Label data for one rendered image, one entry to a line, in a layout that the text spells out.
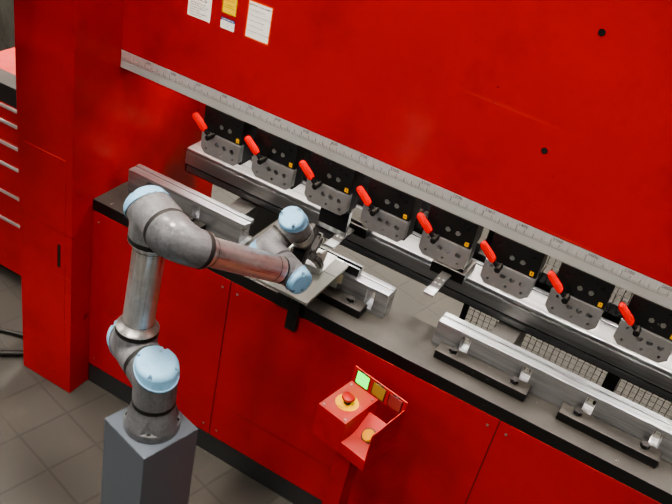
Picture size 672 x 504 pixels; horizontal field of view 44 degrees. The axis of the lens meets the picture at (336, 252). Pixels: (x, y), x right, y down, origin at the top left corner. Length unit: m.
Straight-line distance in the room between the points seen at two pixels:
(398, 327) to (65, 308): 1.29
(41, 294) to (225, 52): 1.25
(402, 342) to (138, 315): 0.85
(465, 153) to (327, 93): 0.44
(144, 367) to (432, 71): 1.08
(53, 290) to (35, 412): 0.51
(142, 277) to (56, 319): 1.23
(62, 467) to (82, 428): 0.20
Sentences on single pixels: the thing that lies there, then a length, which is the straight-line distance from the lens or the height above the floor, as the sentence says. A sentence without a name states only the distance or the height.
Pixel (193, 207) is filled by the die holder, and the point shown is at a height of 0.94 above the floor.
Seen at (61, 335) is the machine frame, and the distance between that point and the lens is 3.38.
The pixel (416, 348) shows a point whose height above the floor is 0.87.
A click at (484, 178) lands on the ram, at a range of 2.33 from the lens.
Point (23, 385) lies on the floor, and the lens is 3.59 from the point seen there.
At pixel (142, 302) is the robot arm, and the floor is 1.12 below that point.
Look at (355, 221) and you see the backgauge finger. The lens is 2.84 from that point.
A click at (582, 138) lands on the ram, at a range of 2.21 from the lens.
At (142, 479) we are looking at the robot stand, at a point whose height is 0.69.
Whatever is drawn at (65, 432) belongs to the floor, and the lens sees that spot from 3.41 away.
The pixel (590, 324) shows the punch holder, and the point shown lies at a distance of 2.42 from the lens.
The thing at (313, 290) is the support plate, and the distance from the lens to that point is 2.53.
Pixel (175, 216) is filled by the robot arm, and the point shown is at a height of 1.42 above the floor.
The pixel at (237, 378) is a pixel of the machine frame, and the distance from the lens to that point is 3.01.
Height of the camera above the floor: 2.51
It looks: 34 degrees down
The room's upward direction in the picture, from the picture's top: 13 degrees clockwise
